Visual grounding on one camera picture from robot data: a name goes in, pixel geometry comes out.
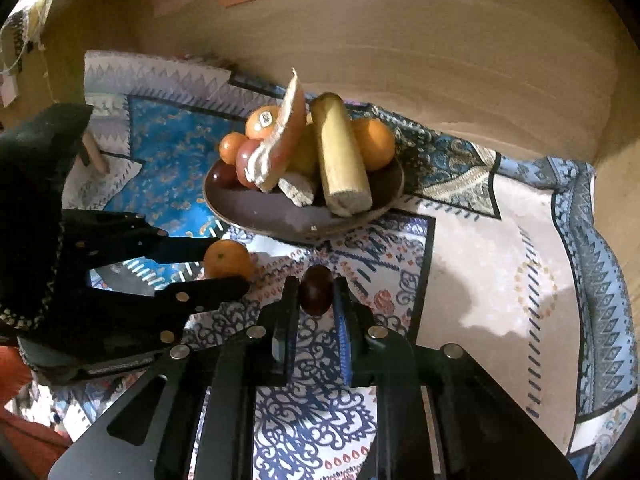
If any pale sweet potato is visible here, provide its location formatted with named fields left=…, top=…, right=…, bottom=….
left=247, top=68, right=306, bottom=193

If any dark oval plate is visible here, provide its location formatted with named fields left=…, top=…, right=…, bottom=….
left=203, top=159, right=405, bottom=243

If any small orange tangerine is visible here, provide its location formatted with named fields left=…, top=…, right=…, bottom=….
left=218, top=131, right=247, bottom=166

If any red apple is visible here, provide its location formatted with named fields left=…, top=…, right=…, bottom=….
left=235, top=139, right=262, bottom=190

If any dark brown chestnut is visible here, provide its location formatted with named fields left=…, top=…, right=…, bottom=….
left=207, top=159, right=242, bottom=190
left=298, top=264, right=334, bottom=318

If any patterned blue white cloth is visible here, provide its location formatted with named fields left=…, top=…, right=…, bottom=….
left=63, top=50, right=639, bottom=479

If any peeled pale banana piece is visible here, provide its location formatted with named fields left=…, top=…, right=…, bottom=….
left=278, top=172, right=316, bottom=207

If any large orange with sticker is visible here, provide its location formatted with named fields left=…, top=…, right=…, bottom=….
left=245, top=105, right=279, bottom=141

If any yellow banana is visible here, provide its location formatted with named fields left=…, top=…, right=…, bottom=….
left=310, top=92, right=372, bottom=218

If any small orange mandarin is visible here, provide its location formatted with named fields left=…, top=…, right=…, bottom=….
left=203, top=240, right=254, bottom=281

